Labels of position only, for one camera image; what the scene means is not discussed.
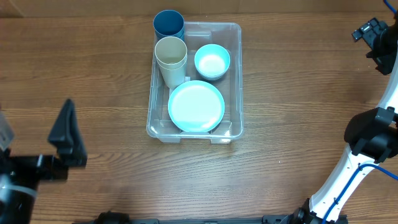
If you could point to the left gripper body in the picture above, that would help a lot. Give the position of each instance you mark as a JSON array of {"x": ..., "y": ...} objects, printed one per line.
[{"x": 28, "y": 168}]

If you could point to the clear plastic storage bin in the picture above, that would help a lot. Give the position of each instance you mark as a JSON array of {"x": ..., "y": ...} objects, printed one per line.
[{"x": 197, "y": 34}]

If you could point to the blue cup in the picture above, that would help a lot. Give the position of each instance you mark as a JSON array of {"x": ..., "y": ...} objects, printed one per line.
[
  {"x": 168, "y": 23},
  {"x": 182, "y": 37}
]

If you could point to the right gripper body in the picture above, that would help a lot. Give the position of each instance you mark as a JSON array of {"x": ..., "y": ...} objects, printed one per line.
[{"x": 384, "y": 50}]

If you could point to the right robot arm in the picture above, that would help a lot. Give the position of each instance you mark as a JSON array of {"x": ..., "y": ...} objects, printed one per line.
[{"x": 371, "y": 136}]

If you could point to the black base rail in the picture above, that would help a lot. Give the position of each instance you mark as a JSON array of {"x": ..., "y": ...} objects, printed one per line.
[{"x": 115, "y": 218}]

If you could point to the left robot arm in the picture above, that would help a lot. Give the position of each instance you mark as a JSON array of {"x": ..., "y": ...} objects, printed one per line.
[{"x": 17, "y": 202}]

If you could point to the beige cup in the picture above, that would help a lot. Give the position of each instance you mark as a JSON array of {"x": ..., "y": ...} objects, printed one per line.
[
  {"x": 171, "y": 52},
  {"x": 173, "y": 77}
]

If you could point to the light blue plate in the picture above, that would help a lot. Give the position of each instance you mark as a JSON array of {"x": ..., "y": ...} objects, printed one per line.
[{"x": 196, "y": 106}]

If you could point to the light blue bowl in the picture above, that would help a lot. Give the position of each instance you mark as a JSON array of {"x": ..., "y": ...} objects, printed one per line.
[{"x": 212, "y": 61}]

